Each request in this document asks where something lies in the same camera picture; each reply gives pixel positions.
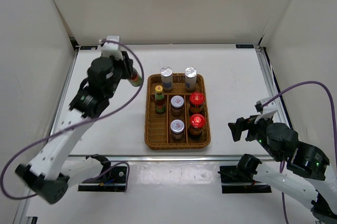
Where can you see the green sauce bottle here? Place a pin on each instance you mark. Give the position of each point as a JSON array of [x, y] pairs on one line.
[[135, 80], [160, 102]]

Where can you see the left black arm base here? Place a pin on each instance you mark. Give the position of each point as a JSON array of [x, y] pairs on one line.
[[116, 180]]

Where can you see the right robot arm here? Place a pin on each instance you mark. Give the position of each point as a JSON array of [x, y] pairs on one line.
[[304, 160]]

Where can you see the left aluminium rail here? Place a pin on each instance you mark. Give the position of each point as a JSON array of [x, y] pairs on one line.
[[69, 76]]

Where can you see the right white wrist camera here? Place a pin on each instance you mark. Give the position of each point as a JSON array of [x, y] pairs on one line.
[[267, 109]]

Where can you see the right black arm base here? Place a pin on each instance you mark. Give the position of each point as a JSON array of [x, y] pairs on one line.
[[232, 183]]

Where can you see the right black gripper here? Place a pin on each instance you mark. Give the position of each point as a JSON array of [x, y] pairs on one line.
[[242, 124]]

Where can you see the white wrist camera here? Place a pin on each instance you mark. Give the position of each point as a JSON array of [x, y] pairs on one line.
[[111, 49], [267, 109]]

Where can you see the front aluminium rail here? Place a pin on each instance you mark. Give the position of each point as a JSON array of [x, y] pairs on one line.
[[158, 158]]

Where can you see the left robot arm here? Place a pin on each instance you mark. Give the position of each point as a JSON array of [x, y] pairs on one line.
[[46, 173]]

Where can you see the red-lid sauce jar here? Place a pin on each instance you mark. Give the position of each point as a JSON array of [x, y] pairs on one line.
[[197, 101], [197, 123]]

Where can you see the right aluminium rail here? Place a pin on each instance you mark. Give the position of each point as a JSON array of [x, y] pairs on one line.
[[273, 87]]

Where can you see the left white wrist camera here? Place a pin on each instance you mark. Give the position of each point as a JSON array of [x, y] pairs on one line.
[[111, 49]]

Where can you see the white-lid sauce jar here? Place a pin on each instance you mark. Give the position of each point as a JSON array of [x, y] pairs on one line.
[[177, 128], [177, 105]]

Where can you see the silver-capped seasoning shaker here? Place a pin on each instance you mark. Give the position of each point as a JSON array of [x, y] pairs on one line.
[[167, 78], [190, 77]]

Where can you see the brown wicker divided basket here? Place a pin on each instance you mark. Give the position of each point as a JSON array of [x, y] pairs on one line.
[[157, 126]]

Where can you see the aluminium rail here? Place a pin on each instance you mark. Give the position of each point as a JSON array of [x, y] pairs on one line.
[[69, 76], [273, 87], [158, 158]]

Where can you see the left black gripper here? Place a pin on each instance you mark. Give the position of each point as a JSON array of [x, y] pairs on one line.
[[126, 65]]

